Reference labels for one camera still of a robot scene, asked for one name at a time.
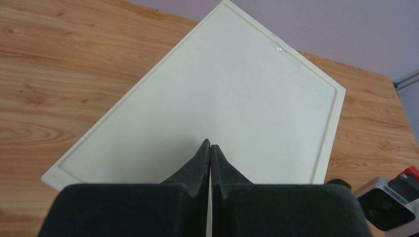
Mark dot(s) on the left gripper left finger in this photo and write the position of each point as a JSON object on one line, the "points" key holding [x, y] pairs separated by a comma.
{"points": [[176, 207]]}

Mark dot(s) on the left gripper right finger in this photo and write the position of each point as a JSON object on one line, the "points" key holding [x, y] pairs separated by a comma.
{"points": [[241, 208]]}

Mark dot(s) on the white mini drawer cabinet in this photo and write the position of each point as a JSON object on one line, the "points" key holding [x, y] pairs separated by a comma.
{"points": [[230, 81]]}

